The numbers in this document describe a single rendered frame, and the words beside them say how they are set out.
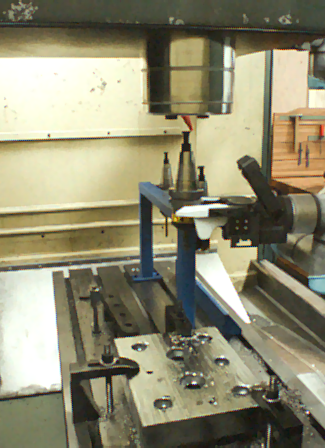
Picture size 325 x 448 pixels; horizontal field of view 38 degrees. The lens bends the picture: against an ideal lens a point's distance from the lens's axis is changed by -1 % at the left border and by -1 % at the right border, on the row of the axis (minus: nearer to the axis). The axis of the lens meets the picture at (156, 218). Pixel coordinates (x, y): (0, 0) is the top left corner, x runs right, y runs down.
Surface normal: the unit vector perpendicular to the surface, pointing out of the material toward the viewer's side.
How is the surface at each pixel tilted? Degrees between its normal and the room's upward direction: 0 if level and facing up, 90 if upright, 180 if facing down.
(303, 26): 112
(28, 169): 90
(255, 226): 90
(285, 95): 90
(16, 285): 24
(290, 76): 90
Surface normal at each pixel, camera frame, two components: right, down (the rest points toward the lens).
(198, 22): 0.22, 0.58
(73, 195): 0.24, 0.23
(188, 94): -0.07, 0.25
